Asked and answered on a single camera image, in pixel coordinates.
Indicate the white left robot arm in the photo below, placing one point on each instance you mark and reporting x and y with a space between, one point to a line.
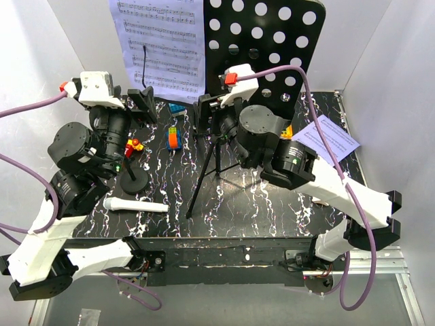
86 156

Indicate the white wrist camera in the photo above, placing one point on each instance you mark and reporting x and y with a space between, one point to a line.
93 88
238 89

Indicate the light blue toy block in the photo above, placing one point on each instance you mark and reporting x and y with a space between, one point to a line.
177 110

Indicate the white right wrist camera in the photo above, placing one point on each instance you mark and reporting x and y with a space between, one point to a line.
238 89

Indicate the blue orange toy block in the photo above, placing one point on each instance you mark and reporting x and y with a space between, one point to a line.
173 139

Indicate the yellow toy block tray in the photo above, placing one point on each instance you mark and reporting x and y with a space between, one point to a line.
287 133

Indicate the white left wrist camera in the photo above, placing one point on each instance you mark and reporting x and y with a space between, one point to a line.
93 88

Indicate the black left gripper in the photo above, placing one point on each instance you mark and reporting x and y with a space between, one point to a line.
144 102

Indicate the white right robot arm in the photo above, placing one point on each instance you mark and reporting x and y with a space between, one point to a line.
253 134

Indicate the black music stand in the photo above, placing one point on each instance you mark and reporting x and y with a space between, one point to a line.
277 38

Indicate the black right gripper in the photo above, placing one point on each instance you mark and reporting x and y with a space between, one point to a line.
204 111

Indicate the red toy bus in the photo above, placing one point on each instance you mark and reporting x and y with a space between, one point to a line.
133 145

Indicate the sheet music page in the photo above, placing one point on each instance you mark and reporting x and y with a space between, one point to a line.
340 142
163 46

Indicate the small beige wood scrap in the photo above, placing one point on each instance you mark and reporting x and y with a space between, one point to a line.
321 202

